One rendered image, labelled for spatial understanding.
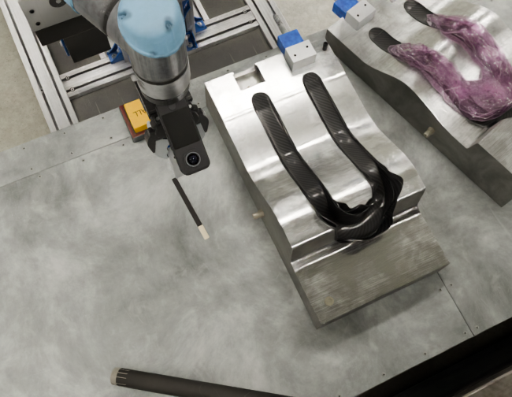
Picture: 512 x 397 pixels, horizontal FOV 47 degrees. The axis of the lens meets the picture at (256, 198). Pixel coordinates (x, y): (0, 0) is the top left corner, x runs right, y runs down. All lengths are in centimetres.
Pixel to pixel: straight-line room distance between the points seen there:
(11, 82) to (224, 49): 80
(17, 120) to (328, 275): 147
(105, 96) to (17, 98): 43
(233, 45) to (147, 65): 128
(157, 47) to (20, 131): 153
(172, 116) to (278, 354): 47
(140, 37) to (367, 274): 58
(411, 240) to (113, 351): 57
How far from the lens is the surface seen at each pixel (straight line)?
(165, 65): 76
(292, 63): 115
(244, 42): 203
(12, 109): 227
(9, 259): 118
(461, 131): 120
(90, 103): 196
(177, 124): 86
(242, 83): 118
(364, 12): 128
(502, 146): 117
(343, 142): 111
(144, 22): 71
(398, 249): 109
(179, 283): 110
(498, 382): 118
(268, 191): 103
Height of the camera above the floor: 187
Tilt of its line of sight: 70 degrees down
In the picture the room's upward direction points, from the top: 5 degrees clockwise
